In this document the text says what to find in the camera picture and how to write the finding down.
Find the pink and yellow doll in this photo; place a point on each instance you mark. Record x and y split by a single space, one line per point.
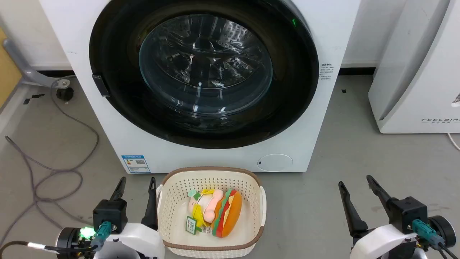
205 205

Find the black washer door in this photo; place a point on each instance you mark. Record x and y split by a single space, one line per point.
287 93

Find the yellow wooden panel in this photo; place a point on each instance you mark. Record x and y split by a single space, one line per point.
8 72

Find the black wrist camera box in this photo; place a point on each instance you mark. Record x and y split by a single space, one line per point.
110 214
408 214

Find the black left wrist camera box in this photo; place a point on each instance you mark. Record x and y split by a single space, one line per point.
110 214

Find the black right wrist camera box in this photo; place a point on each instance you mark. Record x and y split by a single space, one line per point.
408 214

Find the small white text sticker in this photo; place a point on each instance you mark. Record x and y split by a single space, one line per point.
326 72

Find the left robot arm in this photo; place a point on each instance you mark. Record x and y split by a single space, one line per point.
67 241

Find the cream perforated laundry basket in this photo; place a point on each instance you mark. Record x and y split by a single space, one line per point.
172 201

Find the black floor tape strip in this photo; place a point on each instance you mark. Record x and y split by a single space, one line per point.
33 98

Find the white air purifier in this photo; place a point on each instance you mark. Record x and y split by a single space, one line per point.
424 90

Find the blue energy label sticker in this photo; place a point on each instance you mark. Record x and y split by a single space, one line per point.
136 164

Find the black round leg foot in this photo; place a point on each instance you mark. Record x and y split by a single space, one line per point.
65 94

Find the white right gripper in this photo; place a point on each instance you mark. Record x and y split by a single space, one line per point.
381 242

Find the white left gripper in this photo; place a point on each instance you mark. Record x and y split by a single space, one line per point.
143 241

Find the plush hamburger toy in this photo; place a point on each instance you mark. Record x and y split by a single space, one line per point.
231 214

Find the white front-load washing machine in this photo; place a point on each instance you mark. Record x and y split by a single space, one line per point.
334 32

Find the grey metal table leg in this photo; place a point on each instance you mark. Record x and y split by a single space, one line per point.
21 64

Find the round white filter cover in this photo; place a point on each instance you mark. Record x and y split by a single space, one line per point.
275 162

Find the green paper toy tag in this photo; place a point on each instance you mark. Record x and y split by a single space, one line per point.
191 225

